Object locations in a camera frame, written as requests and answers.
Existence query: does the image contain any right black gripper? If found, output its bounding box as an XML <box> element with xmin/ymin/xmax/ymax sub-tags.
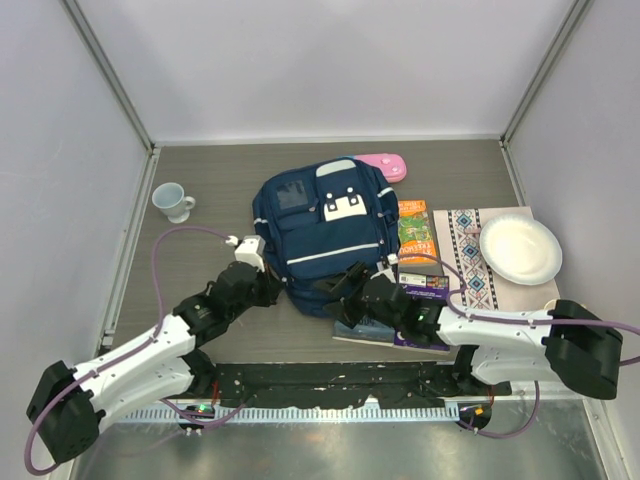
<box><xmin>312</xmin><ymin>260</ymin><xmax>402</xmax><ymax>331</ymax></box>

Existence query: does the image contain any dark blue 1984 book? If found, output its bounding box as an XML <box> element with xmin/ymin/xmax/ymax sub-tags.
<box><xmin>332</xmin><ymin>318</ymin><xmax>395</xmax><ymax>346</ymax></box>

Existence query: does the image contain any navy blue student backpack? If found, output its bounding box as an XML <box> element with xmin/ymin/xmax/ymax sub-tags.
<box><xmin>252</xmin><ymin>156</ymin><xmax>400</xmax><ymax>318</ymax></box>

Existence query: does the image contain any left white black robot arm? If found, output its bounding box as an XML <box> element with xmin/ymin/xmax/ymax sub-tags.
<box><xmin>24</xmin><ymin>261</ymin><xmax>282</xmax><ymax>475</ymax></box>

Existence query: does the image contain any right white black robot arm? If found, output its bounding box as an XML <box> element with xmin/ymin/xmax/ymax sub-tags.
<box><xmin>314</xmin><ymin>262</ymin><xmax>623</xmax><ymax>400</ymax></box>

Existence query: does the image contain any purple paperback book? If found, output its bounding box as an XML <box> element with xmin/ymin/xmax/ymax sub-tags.
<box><xmin>393</xmin><ymin>272</ymin><xmax>450</xmax><ymax>354</ymax></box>

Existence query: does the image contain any orange green treehouse book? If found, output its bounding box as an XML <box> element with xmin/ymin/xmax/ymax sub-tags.
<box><xmin>398</xmin><ymin>200</ymin><xmax>437</xmax><ymax>265</ymax></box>

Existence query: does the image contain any light blue footed cup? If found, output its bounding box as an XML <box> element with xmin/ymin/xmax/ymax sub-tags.
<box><xmin>151</xmin><ymin>182</ymin><xmax>196</xmax><ymax>224</ymax></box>

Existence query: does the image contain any patterned beige placemat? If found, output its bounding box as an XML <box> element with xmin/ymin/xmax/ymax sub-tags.
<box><xmin>434</xmin><ymin>207</ymin><xmax>559</xmax><ymax>311</ymax></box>

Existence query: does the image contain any pink cartoon pencil case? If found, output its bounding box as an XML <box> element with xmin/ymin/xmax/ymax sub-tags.
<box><xmin>354</xmin><ymin>153</ymin><xmax>407</xmax><ymax>183</ymax></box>

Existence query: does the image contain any white shallow bowl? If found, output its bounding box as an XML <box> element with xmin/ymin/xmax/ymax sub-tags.
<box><xmin>479</xmin><ymin>214</ymin><xmax>563</xmax><ymax>286</ymax></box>

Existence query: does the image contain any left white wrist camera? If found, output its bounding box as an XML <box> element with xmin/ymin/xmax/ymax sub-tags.
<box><xmin>234</xmin><ymin>235</ymin><xmax>265</xmax><ymax>272</ymax></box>

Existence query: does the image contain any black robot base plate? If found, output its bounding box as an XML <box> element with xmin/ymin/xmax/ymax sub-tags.
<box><xmin>170</xmin><ymin>362</ymin><xmax>512</xmax><ymax>410</ymax></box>

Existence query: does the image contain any white slotted cable duct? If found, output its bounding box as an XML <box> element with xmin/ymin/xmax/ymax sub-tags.
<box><xmin>118</xmin><ymin>400</ymin><xmax>459</xmax><ymax>425</ymax></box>

